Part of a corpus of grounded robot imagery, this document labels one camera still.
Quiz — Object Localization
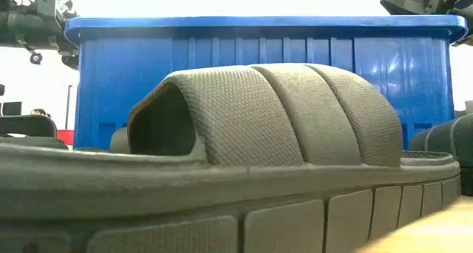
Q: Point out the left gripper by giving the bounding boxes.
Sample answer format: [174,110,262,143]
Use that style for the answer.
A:
[35,0,79,34]

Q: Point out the blue plastic bin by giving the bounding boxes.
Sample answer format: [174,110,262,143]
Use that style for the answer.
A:
[64,15,469,152]

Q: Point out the red plastic bin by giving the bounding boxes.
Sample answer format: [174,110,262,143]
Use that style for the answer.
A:
[57,129,75,146]

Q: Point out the thin dark pole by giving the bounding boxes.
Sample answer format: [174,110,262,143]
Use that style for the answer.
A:
[65,84,73,130]

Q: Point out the black monitor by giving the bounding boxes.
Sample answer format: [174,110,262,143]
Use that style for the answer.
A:
[1,101,23,117]

